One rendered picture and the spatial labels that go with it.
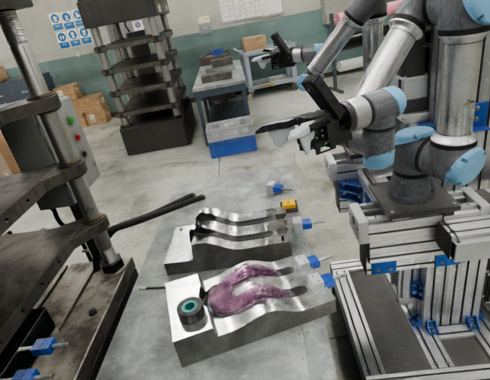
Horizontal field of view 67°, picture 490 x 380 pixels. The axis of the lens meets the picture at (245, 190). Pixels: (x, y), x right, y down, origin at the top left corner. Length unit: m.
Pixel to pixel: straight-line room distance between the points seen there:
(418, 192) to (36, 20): 7.84
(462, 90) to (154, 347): 1.14
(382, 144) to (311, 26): 7.01
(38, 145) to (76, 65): 6.70
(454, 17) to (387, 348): 1.40
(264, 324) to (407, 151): 0.68
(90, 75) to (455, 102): 7.60
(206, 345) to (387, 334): 1.06
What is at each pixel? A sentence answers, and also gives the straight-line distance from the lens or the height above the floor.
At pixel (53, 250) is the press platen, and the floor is 1.04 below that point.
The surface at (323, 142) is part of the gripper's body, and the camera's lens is 0.82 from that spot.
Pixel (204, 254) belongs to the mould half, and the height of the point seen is 0.88.
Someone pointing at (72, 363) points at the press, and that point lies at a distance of 1.41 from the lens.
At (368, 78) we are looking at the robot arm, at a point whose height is 1.47.
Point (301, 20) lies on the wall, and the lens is 7.85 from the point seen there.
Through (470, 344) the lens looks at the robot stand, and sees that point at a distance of 2.02.
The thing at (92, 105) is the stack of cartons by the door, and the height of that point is 0.38.
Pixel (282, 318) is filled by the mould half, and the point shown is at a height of 0.85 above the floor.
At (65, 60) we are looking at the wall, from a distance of 8.35.
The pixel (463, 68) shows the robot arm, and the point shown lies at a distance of 1.09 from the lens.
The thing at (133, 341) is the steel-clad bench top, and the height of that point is 0.80.
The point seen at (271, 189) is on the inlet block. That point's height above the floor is 0.83.
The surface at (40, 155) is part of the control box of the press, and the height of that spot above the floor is 1.31.
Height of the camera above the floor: 1.71
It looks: 27 degrees down
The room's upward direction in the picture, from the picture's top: 11 degrees counter-clockwise
